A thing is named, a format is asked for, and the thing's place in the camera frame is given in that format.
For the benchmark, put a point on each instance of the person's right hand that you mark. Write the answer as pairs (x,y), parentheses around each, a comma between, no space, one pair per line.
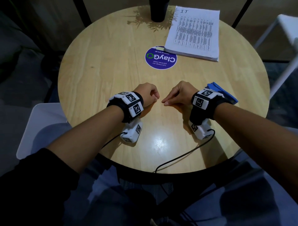
(181,93)

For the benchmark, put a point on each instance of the person's left hand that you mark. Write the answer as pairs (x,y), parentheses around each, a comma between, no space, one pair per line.
(146,93)

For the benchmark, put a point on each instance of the blue stapler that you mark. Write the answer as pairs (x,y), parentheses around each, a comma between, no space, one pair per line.
(229,95)

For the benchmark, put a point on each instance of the stack of white printed papers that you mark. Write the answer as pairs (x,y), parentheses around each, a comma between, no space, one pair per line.
(195,35)

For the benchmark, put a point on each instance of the person's right forearm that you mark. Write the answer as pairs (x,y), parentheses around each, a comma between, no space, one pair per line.
(256,137)

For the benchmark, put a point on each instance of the person's left forearm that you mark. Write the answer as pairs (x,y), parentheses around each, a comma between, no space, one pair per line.
(86,139)

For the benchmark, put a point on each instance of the person's grey trousers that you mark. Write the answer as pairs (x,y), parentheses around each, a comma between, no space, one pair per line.
(116,200)

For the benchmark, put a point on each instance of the person's black sleeve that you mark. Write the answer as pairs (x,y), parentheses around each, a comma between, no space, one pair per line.
(32,191)

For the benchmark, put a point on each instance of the black right wristband with markers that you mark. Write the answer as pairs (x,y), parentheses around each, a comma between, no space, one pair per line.
(207,104)

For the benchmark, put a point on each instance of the round purple sticker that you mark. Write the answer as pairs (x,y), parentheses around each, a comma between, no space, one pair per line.
(160,60)

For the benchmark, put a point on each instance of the small potted green plant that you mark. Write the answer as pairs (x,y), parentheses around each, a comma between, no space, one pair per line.
(159,10)

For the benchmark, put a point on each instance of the white metal chair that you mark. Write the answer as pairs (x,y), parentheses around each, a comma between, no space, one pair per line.
(286,28)

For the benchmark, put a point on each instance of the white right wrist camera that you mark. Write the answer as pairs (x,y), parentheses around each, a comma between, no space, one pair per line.
(200,130)

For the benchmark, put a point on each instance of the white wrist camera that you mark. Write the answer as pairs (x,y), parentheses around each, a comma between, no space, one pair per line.
(131,132)
(200,130)

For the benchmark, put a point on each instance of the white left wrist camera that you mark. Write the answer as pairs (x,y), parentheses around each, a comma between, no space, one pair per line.
(131,132)

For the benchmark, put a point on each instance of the black partition frame post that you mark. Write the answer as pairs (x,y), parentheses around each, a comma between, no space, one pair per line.
(242,14)
(82,12)

